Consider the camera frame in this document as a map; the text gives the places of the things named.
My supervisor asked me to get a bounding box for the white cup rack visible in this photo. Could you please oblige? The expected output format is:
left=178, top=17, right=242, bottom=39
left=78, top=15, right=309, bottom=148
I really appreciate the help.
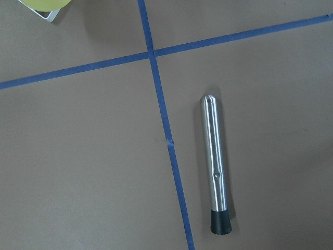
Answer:
left=19, top=0, right=60, bottom=22

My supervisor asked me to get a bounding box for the yellow cup on rack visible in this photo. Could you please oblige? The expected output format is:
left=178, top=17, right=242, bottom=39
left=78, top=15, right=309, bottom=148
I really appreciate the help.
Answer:
left=21, top=0, right=71, bottom=12

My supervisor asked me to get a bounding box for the steel muddler black tip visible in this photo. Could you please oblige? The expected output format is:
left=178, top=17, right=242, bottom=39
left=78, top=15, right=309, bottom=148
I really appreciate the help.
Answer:
left=200, top=94, right=232, bottom=235

